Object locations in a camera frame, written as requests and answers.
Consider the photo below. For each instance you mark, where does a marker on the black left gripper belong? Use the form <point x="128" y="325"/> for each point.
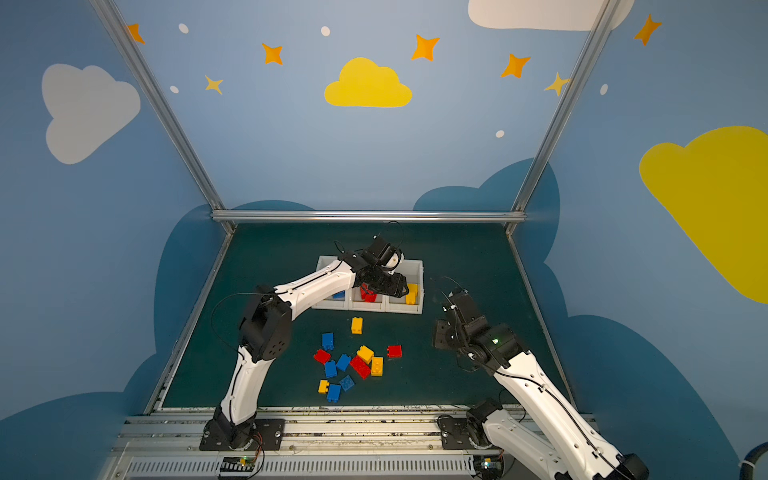
<point x="384" y="283"/>

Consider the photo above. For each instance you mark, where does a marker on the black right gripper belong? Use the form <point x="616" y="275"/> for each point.
<point x="452" y="337"/>

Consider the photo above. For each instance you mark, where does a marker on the red lego brick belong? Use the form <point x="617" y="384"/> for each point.
<point x="360" y="367"/>
<point x="367" y="294"/>
<point x="394" y="351"/>
<point x="322" y="356"/>

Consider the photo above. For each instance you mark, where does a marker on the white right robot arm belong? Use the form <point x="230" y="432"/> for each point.
<point x="567" y="447"/>

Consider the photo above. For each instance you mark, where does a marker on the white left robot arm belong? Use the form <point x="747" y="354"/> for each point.
<point x="265" y="333"/>

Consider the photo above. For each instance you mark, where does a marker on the white right bin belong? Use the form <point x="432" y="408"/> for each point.
<point x="413" y="271"/>

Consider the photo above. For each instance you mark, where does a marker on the white left bin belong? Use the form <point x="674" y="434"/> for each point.
<point x="336" y="276"/>

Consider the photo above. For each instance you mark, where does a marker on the yellow lego brick tilted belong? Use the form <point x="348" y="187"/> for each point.
<point x="365" y="354"/>

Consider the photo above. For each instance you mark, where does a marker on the blue lego brick small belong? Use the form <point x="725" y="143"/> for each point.
<point x="330" y="369"/>

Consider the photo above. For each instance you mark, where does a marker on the right controller board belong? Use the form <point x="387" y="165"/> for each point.
<point x="488" y="468"/>

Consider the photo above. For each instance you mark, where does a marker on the controller board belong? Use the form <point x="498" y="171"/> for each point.
<point x="488" y="468"/>
<point x="240" y="467"/>

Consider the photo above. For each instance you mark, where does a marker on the left controller board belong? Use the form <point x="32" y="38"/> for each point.
<point x="240" y="467"/>

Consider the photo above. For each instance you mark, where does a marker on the aluminium frame crossbar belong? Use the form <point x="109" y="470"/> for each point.
<point x="289" y="216"/>

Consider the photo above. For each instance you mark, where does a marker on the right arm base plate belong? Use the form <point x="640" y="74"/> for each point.
<point x="462" y="433"/>

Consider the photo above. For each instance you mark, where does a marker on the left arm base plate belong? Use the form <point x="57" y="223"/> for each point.
<point x="264" y="433"/>

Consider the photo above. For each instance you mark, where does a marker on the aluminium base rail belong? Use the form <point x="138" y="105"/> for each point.
<point x="390" y="442"/>

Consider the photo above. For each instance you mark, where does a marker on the aluminium frame post right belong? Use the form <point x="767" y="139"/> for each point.
<point x="585" y="63"/>

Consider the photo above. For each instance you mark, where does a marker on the aluminium frame post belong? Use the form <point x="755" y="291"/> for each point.
<point x="585" y="63"/>
<point x="113" y="22"/>

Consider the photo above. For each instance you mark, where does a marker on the aluminium frame post left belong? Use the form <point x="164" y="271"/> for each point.
<point x="113" y="22"/>

